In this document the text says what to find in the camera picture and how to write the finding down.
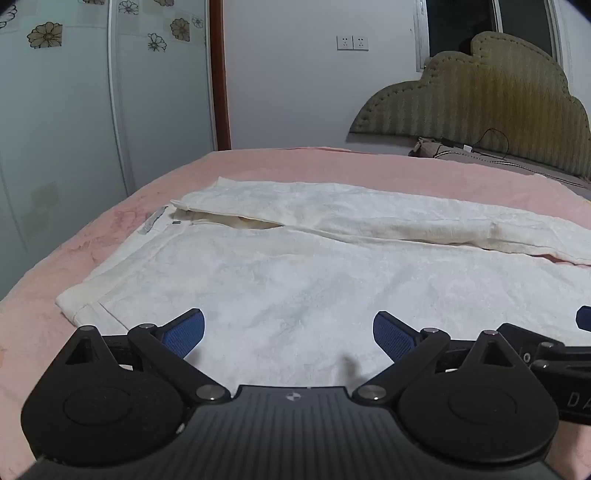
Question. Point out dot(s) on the white pants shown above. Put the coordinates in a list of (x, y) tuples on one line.
[(295, 277)]

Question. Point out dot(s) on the window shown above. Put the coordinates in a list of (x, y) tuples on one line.
[(461, 23)]

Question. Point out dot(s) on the pink bed blanket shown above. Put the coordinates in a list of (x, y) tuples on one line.
[(323, 164)]

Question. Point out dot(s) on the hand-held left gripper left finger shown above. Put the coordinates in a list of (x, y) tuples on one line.
[(185, 333)]

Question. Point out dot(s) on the white wall socket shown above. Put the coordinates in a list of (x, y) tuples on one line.
[(361, 43), (344, 42)]

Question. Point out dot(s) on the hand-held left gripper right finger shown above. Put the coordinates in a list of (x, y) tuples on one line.
[(392, 335)]

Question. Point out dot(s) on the olive padded headboard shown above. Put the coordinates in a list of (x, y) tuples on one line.
[(485, 92)]

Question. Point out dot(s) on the brown wooden door frame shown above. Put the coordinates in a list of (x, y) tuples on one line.
[(220, 69)]

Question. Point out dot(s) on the grey pillow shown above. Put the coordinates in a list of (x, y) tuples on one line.
[(521, 173)]

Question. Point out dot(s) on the flower-print sliding wardrobe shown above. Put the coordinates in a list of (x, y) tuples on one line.
[(60, 115)]

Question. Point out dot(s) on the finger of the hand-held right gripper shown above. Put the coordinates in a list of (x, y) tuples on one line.
[(584, 318), (526, 344)]

